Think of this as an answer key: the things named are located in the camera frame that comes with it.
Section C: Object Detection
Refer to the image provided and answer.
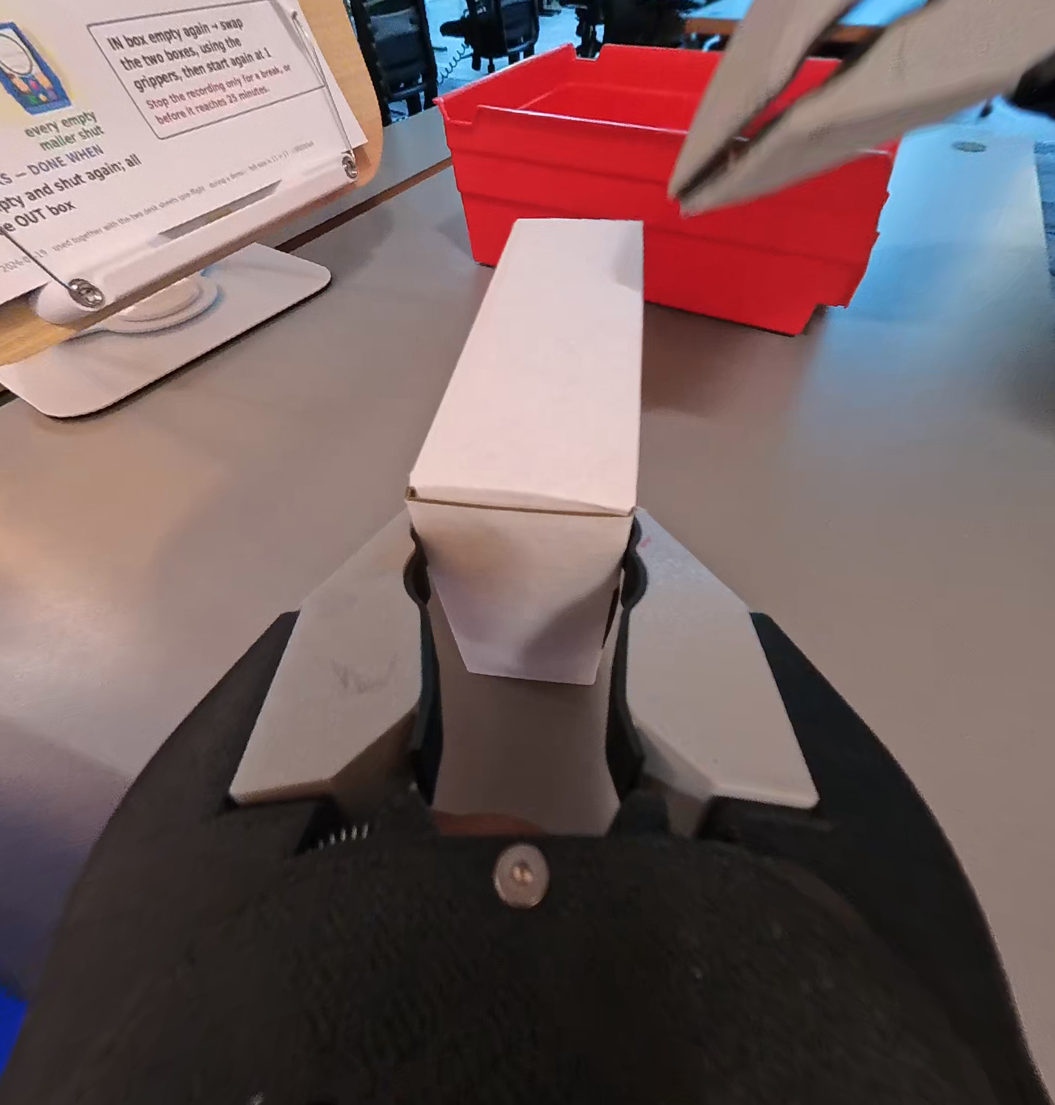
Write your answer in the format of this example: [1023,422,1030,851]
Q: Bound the metal wire sheet clip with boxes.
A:
[277,0,361,181]
[0,203,107,310]

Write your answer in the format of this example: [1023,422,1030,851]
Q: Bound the red plastic bin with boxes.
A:
[434,43,901,338]

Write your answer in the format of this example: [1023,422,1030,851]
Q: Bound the black office chair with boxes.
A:
[462,0,541,68]
[352,0,437,126]

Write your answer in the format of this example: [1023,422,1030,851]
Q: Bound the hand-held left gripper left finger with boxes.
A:
[229,511,446,808]

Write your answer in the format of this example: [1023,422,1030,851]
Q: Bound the instruction sheet on stand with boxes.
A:
[0,0,384,368]

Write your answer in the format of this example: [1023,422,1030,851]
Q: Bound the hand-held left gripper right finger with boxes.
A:
[607,509,819,834]

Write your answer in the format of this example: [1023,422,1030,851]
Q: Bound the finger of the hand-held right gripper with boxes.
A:
[678,0,1055,217]
[668,0,850,198]

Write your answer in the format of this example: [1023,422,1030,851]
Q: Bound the white cardboard mailer box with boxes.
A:
[405,218,646,687]

